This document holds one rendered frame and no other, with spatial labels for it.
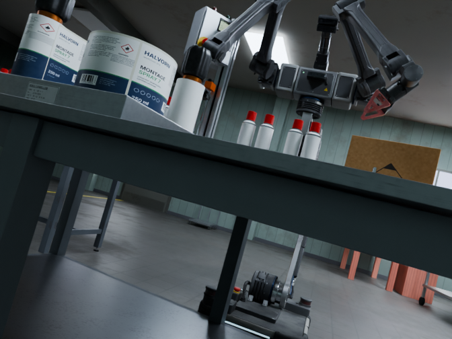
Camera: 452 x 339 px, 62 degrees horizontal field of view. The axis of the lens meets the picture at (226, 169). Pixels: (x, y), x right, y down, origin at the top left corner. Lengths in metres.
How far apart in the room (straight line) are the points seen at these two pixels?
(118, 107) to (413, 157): 1.10
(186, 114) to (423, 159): 0.84
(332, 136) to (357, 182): 8.31
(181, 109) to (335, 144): 7.67
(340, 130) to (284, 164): 8.34
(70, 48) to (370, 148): 1.05
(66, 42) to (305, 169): 0.80
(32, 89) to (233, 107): 8.48
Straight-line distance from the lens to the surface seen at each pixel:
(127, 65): 0.80
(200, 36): 1.58
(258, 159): 0.42
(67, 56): 1.08
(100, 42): 0.84
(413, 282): 6.94
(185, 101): 1.12
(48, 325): 1.42
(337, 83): 2.02
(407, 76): 1.37
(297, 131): 1.29
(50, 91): 0.73
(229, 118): 9.10
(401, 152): 1.48
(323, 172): 0.41
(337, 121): 8.79
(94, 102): 0.66
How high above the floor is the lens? 0.77
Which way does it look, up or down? 4 degrees up
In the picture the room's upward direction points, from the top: 15 degrees clockwise
